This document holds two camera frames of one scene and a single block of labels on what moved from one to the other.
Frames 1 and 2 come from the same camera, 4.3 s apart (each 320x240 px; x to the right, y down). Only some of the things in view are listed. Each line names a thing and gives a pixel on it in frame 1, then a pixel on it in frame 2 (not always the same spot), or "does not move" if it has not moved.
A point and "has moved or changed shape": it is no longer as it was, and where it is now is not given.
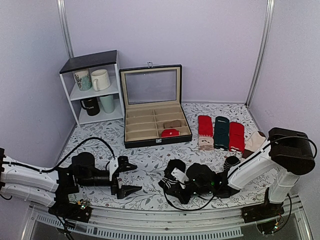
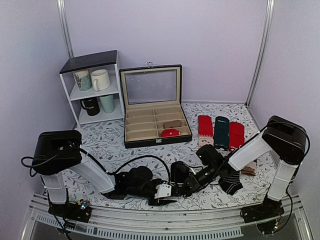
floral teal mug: (83, 79) does not move
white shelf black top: (92, 84) does not move
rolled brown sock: (176, 123) does not move
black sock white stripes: (169, 181) has moved or changed shape
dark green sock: (221, 129) does not move
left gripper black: (123, 192) to (159, 203)
